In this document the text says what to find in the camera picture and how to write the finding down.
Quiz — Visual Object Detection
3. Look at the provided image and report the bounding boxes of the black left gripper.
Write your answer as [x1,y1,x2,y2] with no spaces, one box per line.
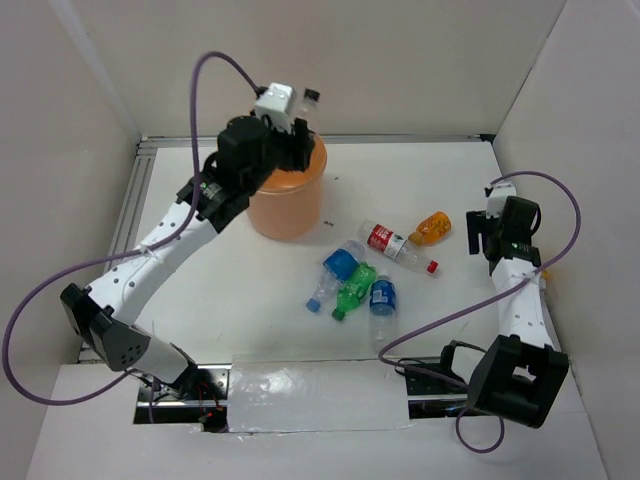
[245,118,317,196]

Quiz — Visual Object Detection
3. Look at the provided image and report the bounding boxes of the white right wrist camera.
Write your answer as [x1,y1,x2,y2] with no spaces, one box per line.
[485,181,516,219]

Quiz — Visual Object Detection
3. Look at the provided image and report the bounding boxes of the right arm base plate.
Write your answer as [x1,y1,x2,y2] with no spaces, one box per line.
[395,367,467,420]

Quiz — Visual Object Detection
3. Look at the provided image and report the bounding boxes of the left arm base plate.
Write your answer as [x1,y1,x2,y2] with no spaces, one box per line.
[133,364,232,434]

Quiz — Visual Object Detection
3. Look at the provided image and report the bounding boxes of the black cap clear bottle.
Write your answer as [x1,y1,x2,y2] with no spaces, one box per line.
[297,88,320,125]

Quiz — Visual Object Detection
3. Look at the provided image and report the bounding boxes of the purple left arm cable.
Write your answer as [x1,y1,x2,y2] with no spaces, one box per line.
[1,50,261,404]

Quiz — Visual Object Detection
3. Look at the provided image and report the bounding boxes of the green plastic bottle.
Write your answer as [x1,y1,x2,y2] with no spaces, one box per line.
[331,262,377,321]

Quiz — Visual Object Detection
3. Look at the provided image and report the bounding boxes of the blue label bottle white cap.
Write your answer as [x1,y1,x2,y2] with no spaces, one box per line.
[369,270,398,354]

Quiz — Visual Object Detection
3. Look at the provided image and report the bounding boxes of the yellow cap clear bottle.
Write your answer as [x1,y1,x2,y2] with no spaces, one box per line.
[539,270,551,292]

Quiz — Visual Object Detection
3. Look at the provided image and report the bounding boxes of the orange plastic bin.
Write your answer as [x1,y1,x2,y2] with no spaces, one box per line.
[247,135,327,240]

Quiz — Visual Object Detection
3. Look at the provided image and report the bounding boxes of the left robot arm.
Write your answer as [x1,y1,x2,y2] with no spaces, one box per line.
[60,116,315,399]

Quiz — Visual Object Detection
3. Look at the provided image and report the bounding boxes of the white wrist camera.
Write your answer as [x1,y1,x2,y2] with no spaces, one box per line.
[485,181,516,219]
[254,82,297,133]

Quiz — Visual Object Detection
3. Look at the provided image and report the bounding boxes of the aluminium frame rail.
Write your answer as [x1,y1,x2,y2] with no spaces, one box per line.
[78,133,496,364]

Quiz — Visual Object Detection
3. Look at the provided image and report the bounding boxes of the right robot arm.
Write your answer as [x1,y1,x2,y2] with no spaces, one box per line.
[436,195,569,428]

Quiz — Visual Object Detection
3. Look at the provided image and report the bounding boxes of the orange juice bottle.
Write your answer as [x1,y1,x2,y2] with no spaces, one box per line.
[408,211,452,246]

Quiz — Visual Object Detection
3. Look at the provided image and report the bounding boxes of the red label clear water bottle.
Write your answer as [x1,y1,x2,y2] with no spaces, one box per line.
[356,220,439,275]

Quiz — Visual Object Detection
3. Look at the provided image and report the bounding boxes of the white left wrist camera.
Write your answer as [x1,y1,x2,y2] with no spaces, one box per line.
[254,82,297,133]

